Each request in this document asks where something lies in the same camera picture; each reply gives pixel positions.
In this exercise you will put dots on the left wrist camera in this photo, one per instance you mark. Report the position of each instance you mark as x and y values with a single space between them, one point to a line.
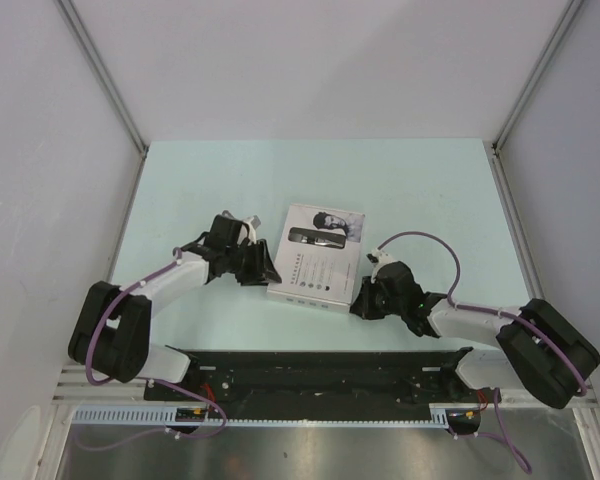
252 222

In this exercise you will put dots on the white cardboard box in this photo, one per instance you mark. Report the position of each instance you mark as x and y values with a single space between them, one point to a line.
318 277

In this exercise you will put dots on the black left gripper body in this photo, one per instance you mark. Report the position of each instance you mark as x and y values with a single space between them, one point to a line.
243 263

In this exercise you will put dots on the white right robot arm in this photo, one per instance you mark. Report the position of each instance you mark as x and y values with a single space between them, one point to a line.
482 325

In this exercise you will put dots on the silver black hair clipper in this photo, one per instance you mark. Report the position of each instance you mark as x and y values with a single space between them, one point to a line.
316 238

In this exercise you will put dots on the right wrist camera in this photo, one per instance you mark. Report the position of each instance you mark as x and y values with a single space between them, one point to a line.
379 257

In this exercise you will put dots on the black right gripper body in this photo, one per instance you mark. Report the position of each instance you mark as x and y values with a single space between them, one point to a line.
376 303

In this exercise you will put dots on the aluminium frame rail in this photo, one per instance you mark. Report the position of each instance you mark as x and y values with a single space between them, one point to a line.
539 336

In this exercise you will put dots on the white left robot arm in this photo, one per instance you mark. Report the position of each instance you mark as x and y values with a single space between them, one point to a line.
112 336

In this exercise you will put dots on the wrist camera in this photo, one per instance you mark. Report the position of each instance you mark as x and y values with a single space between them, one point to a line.
252 222
379 257

